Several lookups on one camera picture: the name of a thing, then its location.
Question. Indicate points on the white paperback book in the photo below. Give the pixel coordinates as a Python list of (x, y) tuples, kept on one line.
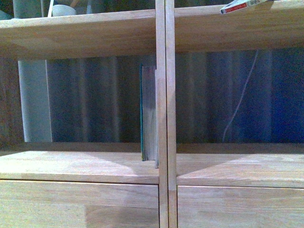
[(249, 5)]

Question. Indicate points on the teal cover upright book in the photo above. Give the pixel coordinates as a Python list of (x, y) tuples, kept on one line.
[(148, 113)]

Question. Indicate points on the dark blue curtain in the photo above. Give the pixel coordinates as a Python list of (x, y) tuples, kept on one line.
[(236, 77)]

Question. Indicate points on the light grey pillar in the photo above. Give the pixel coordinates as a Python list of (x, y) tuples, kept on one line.
[(35, 101)]

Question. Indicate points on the wooden bookshelf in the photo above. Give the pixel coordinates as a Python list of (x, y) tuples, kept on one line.
[(105, 185)]

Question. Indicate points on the grey ceramic bowl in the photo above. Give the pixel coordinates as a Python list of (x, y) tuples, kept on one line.
[(63, 10)]

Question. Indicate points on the white stick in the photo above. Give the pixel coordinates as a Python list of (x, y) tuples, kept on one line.
[(50, 8)]

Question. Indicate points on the grey cylindrical vase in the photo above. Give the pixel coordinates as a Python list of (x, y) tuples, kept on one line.
[(26, 9)]

